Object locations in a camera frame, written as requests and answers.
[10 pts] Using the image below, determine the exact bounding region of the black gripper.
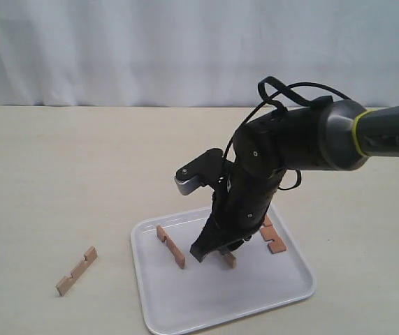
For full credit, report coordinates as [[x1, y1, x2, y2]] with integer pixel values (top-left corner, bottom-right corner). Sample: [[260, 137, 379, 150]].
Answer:
[[189, 161, 286, 262]]

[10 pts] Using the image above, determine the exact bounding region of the notched wooden bar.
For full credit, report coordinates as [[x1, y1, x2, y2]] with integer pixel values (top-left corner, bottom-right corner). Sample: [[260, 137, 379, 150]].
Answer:
[[222, 252, 237, 269], [259, 214, 287, 255], [156, 225, 185, 269], [56, 246, 98, 297]]

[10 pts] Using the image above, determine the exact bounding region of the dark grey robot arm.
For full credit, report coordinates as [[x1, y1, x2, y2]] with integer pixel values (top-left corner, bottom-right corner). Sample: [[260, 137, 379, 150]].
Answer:
[[190, 100, 399, 261]]

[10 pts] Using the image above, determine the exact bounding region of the white plastic tray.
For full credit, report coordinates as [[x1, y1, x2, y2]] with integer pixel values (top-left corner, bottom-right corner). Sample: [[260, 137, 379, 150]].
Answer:
[[130, 205, 317, 334]]

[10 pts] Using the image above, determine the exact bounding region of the white curtain backdrop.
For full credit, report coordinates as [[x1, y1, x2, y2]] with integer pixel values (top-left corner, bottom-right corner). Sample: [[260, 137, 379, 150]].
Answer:
[[0, 1, 399, 107]]

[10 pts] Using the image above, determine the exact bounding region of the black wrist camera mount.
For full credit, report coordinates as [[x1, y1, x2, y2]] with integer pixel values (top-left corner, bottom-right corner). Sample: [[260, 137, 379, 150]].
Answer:
[[175, 148, 228, 195]]

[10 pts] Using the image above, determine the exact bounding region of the black cable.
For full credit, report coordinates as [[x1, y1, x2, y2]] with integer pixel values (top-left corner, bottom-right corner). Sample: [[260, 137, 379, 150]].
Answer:
[[219, 75, 354, 193]]

